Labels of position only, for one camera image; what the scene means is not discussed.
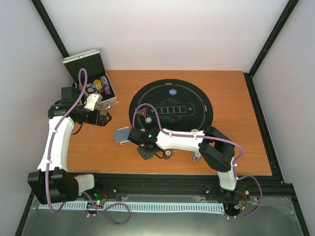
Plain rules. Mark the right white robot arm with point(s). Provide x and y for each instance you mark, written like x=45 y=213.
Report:
x=216 y=149

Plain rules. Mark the purple small blind button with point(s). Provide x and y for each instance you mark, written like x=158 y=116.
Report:
x=172 y=92

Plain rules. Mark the chips inside case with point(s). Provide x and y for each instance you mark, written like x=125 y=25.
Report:
x=100 y=85

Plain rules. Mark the round black poker mat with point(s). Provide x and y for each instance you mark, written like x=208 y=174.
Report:
x=189 y=109

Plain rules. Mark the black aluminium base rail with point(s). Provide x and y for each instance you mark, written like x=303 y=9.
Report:
x=120 y=185

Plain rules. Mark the blue poker chip stack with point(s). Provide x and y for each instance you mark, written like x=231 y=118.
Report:
x=196 y=156

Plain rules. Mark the green chip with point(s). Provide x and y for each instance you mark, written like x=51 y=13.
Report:
x=148 y=120

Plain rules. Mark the red triangular all-in button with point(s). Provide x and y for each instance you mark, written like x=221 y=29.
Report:
x=142 y=112

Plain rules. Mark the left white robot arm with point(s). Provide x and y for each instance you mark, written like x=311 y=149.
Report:
x=52 y=183

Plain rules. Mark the brown poker chip stack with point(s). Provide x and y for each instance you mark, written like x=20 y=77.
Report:
x=167 y=154

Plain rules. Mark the aluminium poker case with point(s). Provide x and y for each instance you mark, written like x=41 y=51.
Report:
x=91 y=61

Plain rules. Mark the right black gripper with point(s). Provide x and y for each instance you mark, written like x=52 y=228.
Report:
x=144 y=155

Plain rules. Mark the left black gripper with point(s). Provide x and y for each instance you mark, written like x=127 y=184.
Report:
x=103 y=121

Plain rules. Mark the light blue cable duct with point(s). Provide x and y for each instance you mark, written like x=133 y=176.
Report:
x=141 y=207

